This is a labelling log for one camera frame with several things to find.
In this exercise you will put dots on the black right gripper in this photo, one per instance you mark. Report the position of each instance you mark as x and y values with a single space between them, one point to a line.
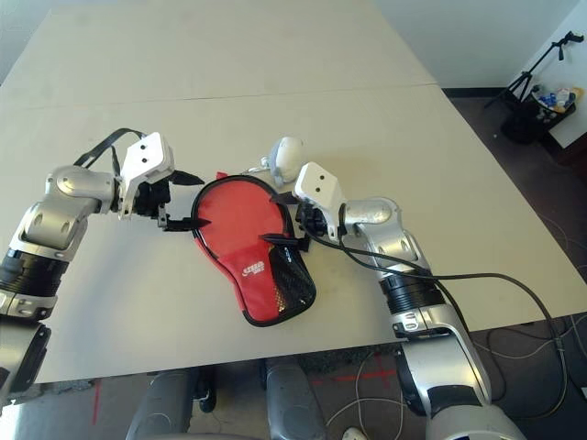
312 224

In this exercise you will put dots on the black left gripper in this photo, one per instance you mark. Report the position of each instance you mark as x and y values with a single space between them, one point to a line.
153 199

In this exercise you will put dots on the grey white plush toy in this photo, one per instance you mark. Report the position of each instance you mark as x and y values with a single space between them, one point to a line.
286 158

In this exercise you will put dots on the red black paddle case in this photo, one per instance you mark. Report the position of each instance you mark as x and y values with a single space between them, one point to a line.
257 293

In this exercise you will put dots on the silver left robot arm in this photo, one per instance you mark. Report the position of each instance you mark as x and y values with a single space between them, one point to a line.
50 215

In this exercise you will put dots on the grey robot left leg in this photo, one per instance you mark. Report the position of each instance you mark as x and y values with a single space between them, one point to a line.
160 408

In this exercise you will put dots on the black bin with bottles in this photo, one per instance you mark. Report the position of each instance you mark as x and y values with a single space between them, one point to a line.
520 126

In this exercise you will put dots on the black tripod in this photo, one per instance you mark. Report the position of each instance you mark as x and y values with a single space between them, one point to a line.
523 82

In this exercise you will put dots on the white low cabinet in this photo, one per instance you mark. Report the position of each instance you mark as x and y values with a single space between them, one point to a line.
571 126

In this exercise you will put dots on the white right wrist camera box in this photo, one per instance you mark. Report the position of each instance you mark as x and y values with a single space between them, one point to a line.
318 183

